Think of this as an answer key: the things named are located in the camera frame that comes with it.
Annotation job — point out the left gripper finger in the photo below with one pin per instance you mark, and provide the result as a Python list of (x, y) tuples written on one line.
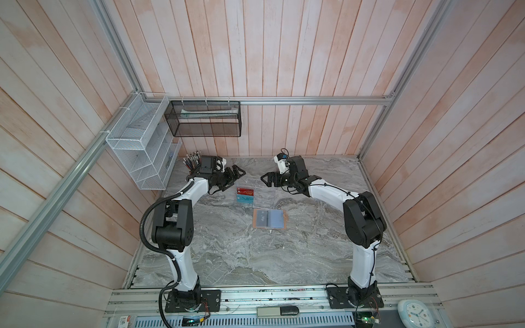
[(237, 172), (226, 185)]

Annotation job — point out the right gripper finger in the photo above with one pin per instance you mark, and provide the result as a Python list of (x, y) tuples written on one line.
[(269, 176), (267, 181)]

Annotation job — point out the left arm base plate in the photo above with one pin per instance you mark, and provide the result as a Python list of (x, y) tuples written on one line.
[(182, 301)]

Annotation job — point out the white analog clock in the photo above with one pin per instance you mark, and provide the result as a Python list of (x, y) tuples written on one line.
[(415, 314)]

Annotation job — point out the red credit card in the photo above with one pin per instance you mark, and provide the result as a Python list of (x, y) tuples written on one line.
[(245, 191)]

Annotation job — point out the clear acrylic organizer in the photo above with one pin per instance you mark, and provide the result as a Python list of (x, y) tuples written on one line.
[(264, 197)]

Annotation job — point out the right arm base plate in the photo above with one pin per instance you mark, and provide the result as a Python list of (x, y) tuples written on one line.
[(352, 297)]

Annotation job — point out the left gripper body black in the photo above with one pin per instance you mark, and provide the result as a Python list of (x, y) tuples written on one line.
[(222, 179)]

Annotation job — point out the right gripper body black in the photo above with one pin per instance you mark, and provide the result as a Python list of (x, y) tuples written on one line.
[(287, 180)]

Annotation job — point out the grey black handheld device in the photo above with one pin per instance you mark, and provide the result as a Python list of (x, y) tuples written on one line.
[(277, 311)]

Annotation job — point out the black mesh wall basket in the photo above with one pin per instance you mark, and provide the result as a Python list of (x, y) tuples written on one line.
[(204, 118)]

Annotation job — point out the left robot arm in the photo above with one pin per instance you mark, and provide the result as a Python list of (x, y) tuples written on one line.
[(167, 226)]

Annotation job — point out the white wire mesh shelf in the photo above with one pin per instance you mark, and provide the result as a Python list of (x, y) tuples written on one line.
[(142, 140)]

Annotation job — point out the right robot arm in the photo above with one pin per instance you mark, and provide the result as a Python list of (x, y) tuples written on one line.
[(363, 220)]

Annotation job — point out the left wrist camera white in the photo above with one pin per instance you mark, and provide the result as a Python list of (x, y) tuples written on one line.
[(220, 164)]

